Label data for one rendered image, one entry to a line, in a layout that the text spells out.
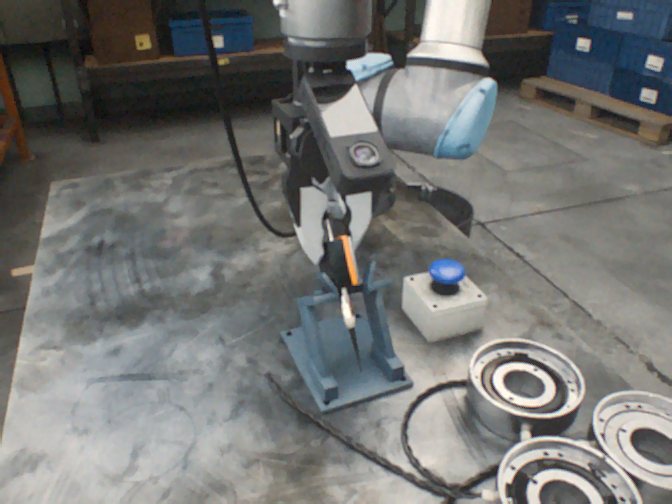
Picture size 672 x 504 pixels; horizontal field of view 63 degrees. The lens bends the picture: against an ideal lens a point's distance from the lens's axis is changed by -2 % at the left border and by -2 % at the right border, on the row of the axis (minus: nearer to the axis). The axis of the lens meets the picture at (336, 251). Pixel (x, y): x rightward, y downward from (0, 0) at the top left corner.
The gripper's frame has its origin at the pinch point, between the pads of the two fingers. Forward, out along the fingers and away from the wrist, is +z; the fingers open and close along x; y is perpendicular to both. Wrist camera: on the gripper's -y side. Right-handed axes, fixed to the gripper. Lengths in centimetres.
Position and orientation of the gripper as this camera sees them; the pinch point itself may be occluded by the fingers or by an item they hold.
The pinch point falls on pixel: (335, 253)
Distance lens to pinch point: 55.3
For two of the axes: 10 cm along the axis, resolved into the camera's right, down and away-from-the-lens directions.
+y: -3.8, -4.8, 7.9
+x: -9.2, 2.0, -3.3
